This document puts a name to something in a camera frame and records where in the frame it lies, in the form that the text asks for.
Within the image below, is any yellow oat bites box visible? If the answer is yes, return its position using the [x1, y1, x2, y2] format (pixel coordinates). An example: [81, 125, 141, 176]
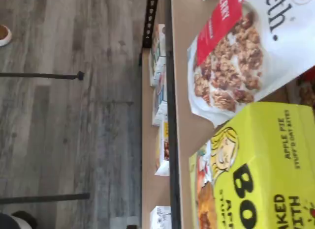
[189, 102, 315, 229]

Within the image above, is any black white robot base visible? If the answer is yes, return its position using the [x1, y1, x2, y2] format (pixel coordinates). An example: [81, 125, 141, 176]
[0, 210, 38, 229]

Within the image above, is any blue oatmeal box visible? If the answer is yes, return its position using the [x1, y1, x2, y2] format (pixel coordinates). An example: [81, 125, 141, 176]
[149, 54, 166, 88]
[152, 86, 169, 127]

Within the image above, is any yellow oatmeal box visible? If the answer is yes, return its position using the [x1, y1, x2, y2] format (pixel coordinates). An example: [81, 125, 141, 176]
[154, 115, 171, 177]

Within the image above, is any white speckled box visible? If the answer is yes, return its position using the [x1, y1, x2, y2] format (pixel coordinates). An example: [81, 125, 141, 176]
[150, 205, 172, 229]

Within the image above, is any black metal rack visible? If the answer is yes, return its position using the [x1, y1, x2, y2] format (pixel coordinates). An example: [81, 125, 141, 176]
[139, 0, 182, 229]

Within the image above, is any red label granola bag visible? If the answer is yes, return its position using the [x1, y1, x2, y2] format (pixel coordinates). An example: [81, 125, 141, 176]
[187, 0, 315, 128]

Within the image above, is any thin black rod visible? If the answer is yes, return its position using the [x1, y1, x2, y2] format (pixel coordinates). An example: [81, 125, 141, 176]
[0, 71, 85, 82]
[0, 192, 91, 205]

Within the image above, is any white pet bowl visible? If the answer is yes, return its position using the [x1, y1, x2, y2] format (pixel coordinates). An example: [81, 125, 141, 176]
[0, 24, 12, 47]

